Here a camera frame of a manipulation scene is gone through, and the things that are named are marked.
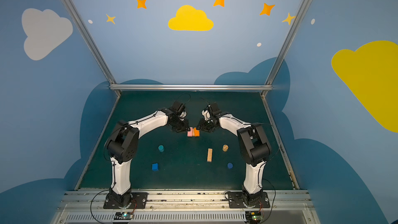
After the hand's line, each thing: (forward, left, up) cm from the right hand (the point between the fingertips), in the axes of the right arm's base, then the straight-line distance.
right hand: (199, 127), depth 95 cm
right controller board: (-44, -28, -7) cm, 53 cm away
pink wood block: (-3, +6, -3) cm, 7 cm away
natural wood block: (-3, +4, -4) cm, 7 cm away
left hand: (-2, +5, 0) cm, 6 cm away
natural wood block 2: (-16, -7, -5) cm, 18 cm away
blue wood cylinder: (-21, -19, -6) cm, 29 cm away
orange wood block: (-2, +2, -3) cm, 4 cm away
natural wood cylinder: (-11, -16, -4) cm, 20 cm away
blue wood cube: (-25, +22, -3) cm, 34 cm away
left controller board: (-47, +32, -5) cm, 57 cm away
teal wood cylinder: (-14, +22, -4) cm, 26 cm away
